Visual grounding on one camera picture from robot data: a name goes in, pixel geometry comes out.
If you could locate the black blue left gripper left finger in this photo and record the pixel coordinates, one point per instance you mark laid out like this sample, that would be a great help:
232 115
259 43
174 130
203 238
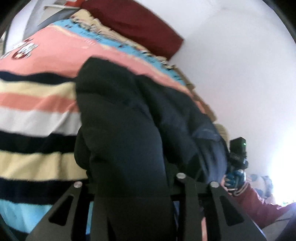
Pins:
67 219

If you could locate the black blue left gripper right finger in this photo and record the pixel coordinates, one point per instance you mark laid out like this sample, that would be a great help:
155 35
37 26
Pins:
202 209

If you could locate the dark navy puffer jacket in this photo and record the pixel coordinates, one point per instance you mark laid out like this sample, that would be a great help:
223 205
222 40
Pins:
136 135

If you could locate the dark red sleeve forearm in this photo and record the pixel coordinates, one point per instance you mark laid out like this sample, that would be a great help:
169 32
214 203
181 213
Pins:
262 213

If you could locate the blue gloved right hand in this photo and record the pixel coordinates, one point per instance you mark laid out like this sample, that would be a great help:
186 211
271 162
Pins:
235 182

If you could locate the beige round cushion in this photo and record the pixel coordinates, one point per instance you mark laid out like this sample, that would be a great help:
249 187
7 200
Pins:
222 131

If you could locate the striped Hello Kitty blanket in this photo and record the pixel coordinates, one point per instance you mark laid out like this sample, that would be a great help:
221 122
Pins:
40 117

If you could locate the dark red headboard cushion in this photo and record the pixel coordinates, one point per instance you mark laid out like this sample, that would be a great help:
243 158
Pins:
135 22

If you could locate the beige patterned pillow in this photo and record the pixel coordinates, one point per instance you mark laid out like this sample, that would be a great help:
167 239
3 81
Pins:
86 21

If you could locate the red white box on shelf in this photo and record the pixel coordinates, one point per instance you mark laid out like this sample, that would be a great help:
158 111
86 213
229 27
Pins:
74 3

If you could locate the brown cardboard along wall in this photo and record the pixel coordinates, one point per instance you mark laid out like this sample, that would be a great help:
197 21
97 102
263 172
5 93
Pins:
206 108

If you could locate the grey wall shelf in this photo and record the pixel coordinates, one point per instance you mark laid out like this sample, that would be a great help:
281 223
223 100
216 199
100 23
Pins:
42 16

